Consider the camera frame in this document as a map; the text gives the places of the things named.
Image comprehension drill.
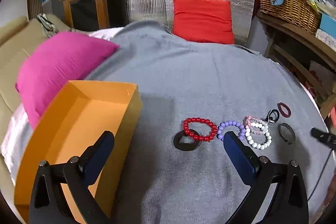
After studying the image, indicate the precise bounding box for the dark metal bangle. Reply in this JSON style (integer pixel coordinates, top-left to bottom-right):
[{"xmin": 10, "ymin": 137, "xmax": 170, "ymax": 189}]
[{"xmin": 278, "ymin": 123, "xmax": 296, "ymax": 145}]

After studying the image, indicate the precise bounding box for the white bead bracelet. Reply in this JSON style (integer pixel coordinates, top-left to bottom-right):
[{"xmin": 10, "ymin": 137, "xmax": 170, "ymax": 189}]
[{"xmin": 244, "ymin": 120, "xmax": 273, "ymax": 150}]

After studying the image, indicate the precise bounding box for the red bead bracelet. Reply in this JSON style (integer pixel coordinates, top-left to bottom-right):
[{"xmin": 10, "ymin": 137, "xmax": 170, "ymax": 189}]
[{"xmin": 183, "ymin": 117, "xmax": 218, "ymax": 142}]

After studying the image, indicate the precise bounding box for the wooden shelf unit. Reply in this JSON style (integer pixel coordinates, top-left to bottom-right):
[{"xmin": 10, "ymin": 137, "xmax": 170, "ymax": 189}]
[{"xmin": 257, "ymin": 11, "xmax": 335, "ymax": 118}]

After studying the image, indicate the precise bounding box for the orange cardboard box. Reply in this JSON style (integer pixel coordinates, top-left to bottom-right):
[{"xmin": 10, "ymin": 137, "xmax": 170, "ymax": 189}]
[{"xmin": 14, "ymin": 81, "xmax": 142, "ymax": 221}]

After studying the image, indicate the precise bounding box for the light blue cardboard box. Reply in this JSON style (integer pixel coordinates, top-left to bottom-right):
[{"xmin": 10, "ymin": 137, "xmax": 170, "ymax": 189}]
[{"xmin": 319, "ymin": 14, "xmax": 336, "ymax": 38}]

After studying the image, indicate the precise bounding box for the wicker basket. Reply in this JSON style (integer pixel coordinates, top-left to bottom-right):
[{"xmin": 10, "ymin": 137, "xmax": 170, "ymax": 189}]
[{"xmin": 260, "ymin": 0, "xmax": 322, "ymax": 35}]

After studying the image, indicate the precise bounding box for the grey blanket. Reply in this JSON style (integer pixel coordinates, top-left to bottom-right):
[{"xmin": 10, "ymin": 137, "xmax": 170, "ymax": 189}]
[{"xmin": 90, "ymin": 21, "xmax": 329, "ymax": 223}]

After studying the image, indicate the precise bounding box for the magenta pillow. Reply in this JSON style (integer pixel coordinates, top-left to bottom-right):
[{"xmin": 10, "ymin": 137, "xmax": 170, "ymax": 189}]
[{"xmin": 15, "ymin": 31, "xmax": 120, "ymax": 128}]

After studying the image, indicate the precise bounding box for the beige sofa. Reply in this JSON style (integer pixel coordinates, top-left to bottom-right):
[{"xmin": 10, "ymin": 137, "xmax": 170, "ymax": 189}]
[{"xmin": 0, "ymin": 13, "xmax": 72, "ymax": 209}]

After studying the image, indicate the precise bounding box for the red pillow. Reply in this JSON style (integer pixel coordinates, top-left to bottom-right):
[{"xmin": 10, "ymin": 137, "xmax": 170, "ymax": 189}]
[{"xmin": 173, "ymin": 0, "xmax": 235, "ymax": 44}]

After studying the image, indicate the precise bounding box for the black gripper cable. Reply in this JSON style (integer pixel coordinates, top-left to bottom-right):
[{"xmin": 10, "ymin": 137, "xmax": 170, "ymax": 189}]
[{"xmin": 307, "ymin": 148, "xmax": 336, "ymax": 201}]

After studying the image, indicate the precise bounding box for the maroon hair tie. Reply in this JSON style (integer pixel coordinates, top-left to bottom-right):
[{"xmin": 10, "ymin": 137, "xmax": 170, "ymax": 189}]
[{"xmin": 277, "ymin": 102, "xmax": 292, "ymax": 118}]

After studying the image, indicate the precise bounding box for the black hair tie with ring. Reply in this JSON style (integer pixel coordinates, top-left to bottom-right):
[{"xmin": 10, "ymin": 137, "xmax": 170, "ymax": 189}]
[{"xmin": 265, "ymin": 109, "xmax": 281, "ymax": 125}]

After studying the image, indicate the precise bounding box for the pink clear bead bracelet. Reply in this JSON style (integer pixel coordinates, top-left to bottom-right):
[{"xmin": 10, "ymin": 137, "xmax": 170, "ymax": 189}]
[{"xmin": 245, "ymin": 115, "xmax": 268, "ymax": 135}]

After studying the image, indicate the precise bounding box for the purple bead bracelet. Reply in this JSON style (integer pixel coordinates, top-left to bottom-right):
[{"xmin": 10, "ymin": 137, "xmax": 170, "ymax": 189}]
[{"xmin": 217, "ymin": 121, "xmax": 247, "ymax": 142}]

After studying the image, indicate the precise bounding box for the black flat scrunchie ring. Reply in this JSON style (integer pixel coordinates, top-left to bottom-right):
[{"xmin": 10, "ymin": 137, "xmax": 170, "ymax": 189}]
[{"xmin": 172, "ymin": 129, "xmax": 202, "ymax": 152}]

